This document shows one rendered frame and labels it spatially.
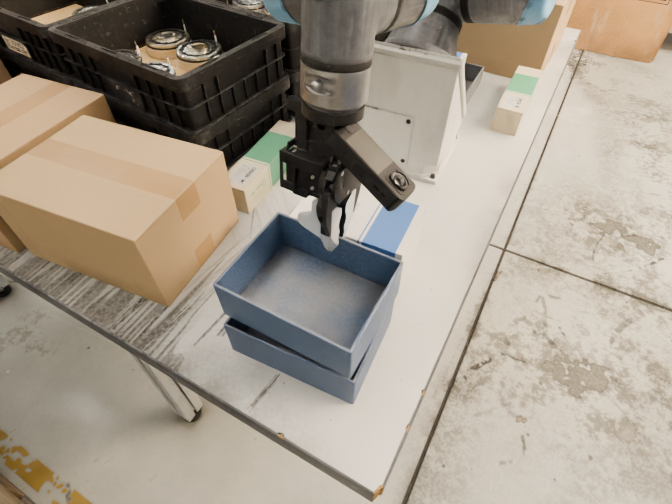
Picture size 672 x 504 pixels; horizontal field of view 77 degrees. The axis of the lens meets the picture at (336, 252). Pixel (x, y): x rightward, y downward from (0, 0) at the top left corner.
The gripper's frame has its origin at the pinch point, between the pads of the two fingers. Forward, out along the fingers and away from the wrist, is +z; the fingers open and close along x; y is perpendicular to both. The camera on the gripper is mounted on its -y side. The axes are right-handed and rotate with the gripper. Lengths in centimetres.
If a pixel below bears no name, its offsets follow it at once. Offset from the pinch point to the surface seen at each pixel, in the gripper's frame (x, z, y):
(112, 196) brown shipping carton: 11.1, -1.1, 32.3
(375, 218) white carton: -12.0, 2.9, -0.5
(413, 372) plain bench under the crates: 3.8, 14.1, -16.2
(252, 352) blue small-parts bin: 14.1, 13.1, 4.9
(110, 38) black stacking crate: -25, -7, 75
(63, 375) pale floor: 17, 86, 85
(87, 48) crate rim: -11, -11, 63
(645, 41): -321, 29, -49
